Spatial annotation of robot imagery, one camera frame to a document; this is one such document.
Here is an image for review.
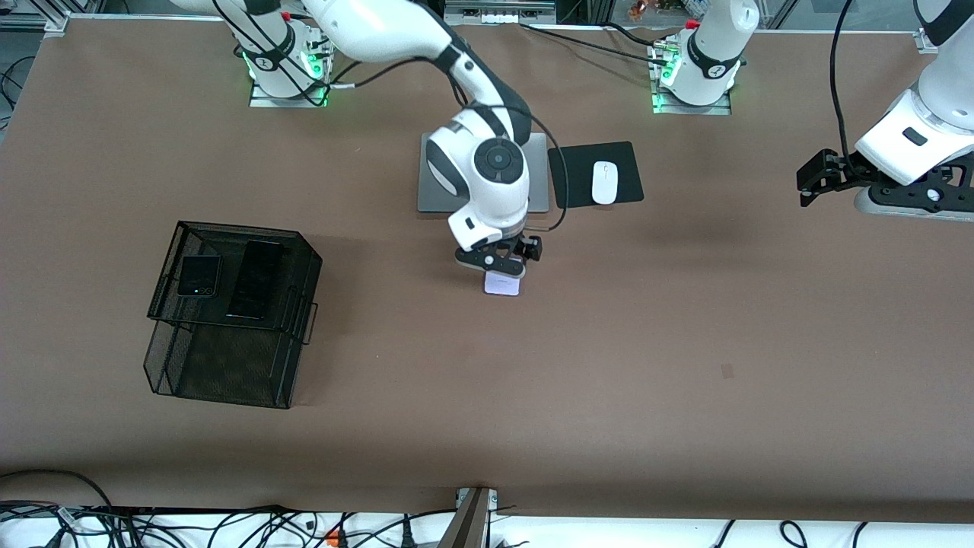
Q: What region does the lilac flip phone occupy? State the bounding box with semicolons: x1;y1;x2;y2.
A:
484;270;523;298

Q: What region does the black slab smartphone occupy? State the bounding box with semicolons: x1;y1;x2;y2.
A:
225;240;285;322

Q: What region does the black flip phone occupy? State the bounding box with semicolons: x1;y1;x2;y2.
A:
177;254;223;299

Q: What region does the black mouse pad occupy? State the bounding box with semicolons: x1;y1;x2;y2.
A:
548;141;645;210

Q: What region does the white computer mouse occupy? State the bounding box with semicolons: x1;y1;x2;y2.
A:
592;161;619;206

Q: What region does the grey closed laptop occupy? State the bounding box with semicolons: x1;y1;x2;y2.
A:
416;132;550;215

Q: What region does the grey power strip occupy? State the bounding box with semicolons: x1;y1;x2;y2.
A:
444;0;557;25

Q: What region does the black mesh two-tier tray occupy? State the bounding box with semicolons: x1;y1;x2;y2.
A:
143;221;323;410

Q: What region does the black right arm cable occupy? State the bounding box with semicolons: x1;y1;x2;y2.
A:
209;0;571;234

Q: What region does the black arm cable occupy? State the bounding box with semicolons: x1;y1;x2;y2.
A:
209;0;571;234
829;0;865;165

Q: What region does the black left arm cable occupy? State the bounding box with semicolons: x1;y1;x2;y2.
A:
829;0;865;165

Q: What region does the aluminium arm base plate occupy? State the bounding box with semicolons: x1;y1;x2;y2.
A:
249;76;329;109
651;84;733;116

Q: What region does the black cable on table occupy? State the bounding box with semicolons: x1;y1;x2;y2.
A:
520;21;672;69

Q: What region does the grey metal camera bracket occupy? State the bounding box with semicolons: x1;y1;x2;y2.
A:
438;487;500;548

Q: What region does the thick black floor cable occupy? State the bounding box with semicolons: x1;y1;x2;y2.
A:
0;468;116;513

